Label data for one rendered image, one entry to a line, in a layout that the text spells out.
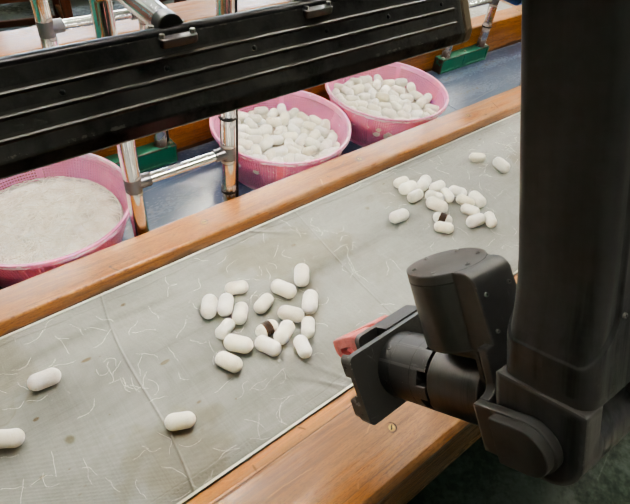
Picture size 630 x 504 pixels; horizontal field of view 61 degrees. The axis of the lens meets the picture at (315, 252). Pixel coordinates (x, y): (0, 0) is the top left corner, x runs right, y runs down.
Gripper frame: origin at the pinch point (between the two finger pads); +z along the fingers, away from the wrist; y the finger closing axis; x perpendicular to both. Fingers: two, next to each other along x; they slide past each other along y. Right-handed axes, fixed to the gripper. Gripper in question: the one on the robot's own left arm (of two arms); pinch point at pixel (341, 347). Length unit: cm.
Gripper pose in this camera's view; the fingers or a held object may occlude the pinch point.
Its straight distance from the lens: 54.6
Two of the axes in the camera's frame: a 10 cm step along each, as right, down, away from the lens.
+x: 3.2, 9.2, 2.2
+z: -5.4, -0.1, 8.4
